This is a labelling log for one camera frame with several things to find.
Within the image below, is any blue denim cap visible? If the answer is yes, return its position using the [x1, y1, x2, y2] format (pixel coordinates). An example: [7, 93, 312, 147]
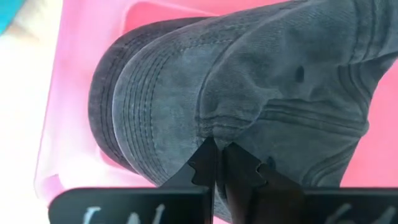
[111, 0, 398, 223]

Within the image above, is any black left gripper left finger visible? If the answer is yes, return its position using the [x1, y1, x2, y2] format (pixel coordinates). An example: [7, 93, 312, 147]
[48, 136, 218, 224]

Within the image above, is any black cap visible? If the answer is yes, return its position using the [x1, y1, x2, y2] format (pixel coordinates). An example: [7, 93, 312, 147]
[88, 16, 213, 175]

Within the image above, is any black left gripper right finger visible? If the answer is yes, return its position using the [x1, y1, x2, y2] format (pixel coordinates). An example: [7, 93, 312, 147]
[221, 142, 398, 224]

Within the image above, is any red plastic tray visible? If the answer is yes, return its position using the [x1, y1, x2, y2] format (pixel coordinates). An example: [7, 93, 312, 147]
[33, 0, 398, 224]

